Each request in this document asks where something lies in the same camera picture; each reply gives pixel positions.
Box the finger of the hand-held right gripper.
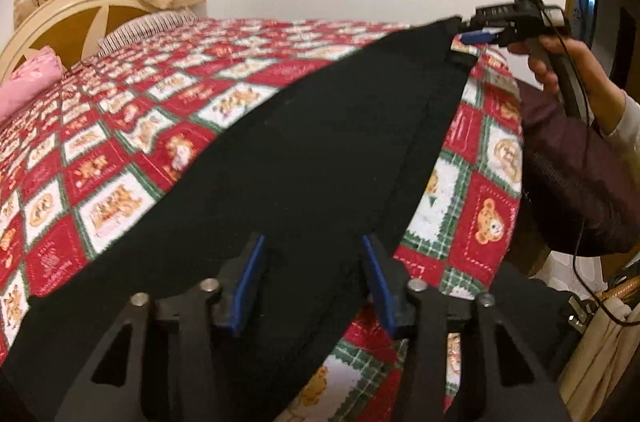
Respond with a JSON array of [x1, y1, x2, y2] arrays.
[[459, 30, 502, 46], [461, 16, 503, 31]]

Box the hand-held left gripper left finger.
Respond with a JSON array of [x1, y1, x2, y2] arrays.
[[52, 233, 267, 422]]

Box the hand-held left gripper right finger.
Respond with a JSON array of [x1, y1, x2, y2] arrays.
[[361, 233, 573, 422]]

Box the black pants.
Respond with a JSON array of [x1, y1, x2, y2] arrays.
[[0, 16, 482, 422]]

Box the person's right hand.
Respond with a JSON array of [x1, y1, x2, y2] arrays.
[[505, 36, 628, 128]]

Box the dark cloth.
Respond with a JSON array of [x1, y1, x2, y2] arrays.
[[487, 261, 585, 408]]

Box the person's maroon garment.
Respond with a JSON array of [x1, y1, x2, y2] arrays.
[[515, 80, 640, 255]]

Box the red bear printed blanket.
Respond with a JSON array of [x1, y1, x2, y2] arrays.
[[0, 16, 526, 422]]

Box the metal clip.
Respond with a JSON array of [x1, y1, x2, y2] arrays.
[[566, 293, 590, 332]]

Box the beige hanging cloth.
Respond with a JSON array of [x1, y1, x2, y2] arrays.
[[556, 295, 640, 422]]

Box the bamboo stick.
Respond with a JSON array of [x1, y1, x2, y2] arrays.
[[592, 275, 640, 304]]

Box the striped pillow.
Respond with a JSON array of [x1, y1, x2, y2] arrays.
[[97, 10, 201, 58]]

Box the pink pillow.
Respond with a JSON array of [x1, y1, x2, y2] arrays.
[[0, 46, 63, 123]]

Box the cream wooden headboard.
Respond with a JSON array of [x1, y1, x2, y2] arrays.
[[0, 0, 151, 76]]

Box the black cable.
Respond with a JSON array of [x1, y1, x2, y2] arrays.
[[547, 10, 640, 328]]

